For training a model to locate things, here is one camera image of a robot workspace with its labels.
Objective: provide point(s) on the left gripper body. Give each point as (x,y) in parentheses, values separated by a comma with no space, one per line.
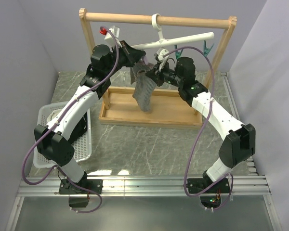
(121,62)

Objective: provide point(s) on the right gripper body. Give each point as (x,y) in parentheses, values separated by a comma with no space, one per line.
(169,76)

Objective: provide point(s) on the purple clothespin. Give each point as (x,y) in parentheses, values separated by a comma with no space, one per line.
(145,60)

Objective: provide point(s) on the grey striped boxer underwear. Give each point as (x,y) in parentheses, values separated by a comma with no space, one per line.
(144,86)

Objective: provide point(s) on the white plastic hanger bar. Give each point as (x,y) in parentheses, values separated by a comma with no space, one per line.
(162,42)

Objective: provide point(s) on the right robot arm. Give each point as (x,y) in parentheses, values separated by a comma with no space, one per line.
(238,139)

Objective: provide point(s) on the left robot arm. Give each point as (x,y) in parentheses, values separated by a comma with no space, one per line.
(54,140)

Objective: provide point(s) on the black underwear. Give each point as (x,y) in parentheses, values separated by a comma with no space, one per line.
(80,129)

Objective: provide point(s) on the wooden hanging rack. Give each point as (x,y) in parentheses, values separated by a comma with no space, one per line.
(168,109)

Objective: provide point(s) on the light teal clothespin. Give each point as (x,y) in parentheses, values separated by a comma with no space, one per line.
(206,49)

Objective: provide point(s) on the white cloth garment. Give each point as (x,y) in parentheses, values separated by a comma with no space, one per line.
(53,114)

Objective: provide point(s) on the white plastic basket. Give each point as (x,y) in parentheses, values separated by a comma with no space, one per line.
(82,146)

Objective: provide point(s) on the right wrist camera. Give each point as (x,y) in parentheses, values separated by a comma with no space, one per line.
(161,57)

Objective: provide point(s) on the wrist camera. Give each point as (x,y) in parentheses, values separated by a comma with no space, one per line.
(111,38)
(161,57)

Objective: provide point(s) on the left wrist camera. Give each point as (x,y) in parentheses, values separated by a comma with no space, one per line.
(111,38)

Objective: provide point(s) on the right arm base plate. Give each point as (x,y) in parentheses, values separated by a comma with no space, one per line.
(196,185)

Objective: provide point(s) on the aluminium mounting rail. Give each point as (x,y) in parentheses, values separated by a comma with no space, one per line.
(144,186)

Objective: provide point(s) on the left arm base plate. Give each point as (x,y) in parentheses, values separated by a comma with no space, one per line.
(83,187)

